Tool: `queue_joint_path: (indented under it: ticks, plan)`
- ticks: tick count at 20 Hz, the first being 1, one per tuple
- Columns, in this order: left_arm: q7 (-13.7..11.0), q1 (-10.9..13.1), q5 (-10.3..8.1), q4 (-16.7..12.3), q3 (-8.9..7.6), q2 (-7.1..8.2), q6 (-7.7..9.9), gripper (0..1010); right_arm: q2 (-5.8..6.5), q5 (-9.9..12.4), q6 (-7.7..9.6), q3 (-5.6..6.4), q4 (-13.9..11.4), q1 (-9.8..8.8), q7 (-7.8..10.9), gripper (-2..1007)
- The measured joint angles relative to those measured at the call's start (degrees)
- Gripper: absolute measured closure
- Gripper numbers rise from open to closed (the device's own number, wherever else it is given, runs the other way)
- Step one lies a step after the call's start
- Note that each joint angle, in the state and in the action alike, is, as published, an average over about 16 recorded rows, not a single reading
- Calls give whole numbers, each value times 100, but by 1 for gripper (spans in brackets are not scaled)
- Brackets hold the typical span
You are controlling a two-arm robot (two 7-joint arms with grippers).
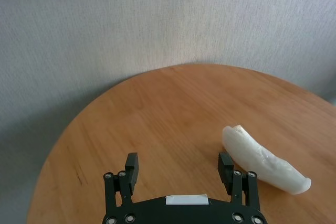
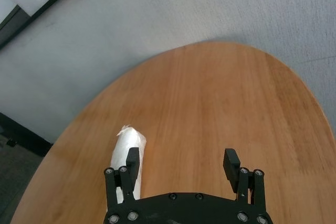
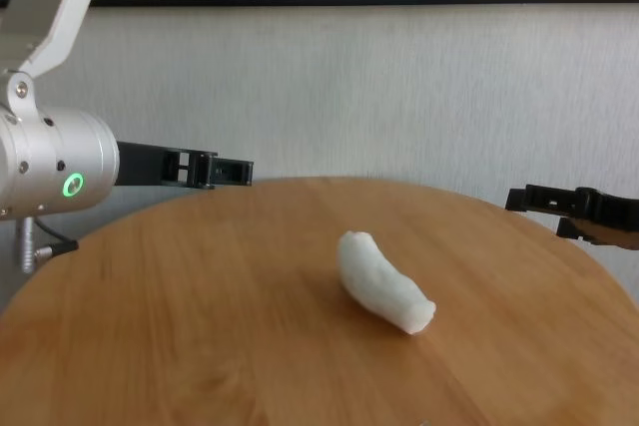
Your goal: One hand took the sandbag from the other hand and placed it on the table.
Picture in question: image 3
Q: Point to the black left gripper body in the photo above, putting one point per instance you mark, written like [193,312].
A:
[140,164]

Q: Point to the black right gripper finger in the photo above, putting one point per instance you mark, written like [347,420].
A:
[571,229]
[539,201]

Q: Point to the white sandbag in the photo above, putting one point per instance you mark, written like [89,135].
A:
[379,281]

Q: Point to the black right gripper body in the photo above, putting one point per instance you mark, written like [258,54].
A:
[619,211]

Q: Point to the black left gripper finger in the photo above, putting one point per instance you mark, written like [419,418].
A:
[229,171]

